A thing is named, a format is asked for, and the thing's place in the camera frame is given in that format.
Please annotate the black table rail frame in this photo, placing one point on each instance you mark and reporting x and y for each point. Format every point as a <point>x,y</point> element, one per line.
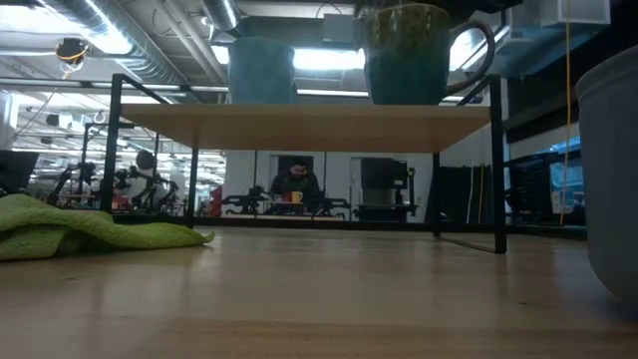
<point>374,225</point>

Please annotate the light blue mug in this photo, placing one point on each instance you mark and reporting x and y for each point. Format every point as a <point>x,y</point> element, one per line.
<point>261,70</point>

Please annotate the fluorescent ceiling light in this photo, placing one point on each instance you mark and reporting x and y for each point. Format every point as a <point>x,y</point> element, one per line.
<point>329,59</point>

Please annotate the white ceiling box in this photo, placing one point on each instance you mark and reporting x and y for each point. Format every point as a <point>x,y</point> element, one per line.
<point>575,12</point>

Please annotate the grey mug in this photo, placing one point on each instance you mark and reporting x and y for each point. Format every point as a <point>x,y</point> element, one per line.
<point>610,174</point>

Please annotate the green microfibre cloth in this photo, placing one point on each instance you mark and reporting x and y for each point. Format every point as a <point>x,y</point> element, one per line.
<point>75,227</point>

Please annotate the wooden shelf with black frame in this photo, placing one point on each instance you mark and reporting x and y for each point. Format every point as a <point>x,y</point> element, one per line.
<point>299,127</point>

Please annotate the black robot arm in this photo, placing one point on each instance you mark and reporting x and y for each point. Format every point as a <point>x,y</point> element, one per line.
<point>246,202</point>

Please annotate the black perforated rack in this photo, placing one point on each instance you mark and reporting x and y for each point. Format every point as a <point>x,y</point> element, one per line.
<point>531,189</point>

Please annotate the yellow mug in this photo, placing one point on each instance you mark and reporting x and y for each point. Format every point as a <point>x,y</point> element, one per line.
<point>297,197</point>

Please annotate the person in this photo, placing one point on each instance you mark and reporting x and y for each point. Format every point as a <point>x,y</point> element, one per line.
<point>144,179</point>
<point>296,182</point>

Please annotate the black monitor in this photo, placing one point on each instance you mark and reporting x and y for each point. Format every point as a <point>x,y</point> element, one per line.
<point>17,172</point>

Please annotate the large silver ceiling duct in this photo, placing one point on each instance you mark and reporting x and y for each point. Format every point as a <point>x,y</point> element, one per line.
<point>124,50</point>

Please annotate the silver round ceiling duct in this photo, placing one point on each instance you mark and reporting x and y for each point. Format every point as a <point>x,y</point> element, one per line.
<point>222,12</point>

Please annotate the black dome ceiling camera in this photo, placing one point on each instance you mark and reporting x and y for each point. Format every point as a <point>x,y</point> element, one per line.
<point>72,50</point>

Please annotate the green brown glazed mug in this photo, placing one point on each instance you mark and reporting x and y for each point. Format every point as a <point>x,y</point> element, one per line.
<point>406,55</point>

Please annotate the black equipment cabinet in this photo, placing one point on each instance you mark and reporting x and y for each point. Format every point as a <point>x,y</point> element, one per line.
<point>386,189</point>

